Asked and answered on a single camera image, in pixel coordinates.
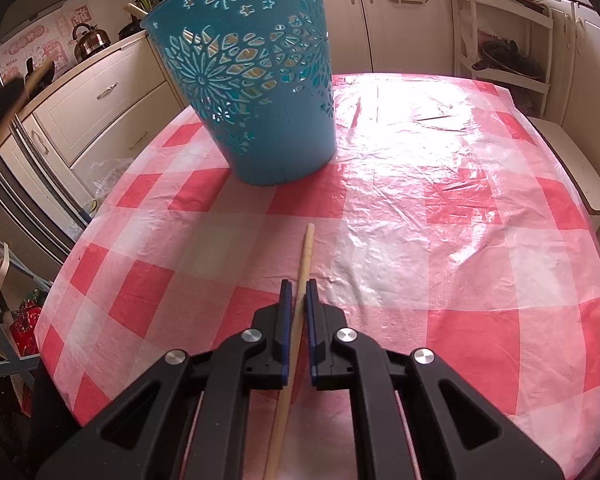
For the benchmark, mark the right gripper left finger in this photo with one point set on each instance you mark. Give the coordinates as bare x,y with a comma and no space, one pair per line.
270,367

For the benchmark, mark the white narrow storage cart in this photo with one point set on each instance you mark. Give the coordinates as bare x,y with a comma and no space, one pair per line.
508,42

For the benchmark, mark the teal perforated plastic basket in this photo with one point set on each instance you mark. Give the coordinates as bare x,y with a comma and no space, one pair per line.
257,74

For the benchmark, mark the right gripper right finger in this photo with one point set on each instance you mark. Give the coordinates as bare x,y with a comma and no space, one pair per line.
327,369

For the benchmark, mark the metal kettle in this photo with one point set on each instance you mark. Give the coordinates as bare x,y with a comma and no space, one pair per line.
89,41

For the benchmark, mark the wooden chopstick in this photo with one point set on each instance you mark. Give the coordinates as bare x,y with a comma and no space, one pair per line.
275,448

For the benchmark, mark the red white checkered tablecloth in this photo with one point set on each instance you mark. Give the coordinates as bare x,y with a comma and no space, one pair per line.
443,221

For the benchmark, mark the black wok pan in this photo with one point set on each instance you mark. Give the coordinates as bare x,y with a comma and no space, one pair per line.
38,78

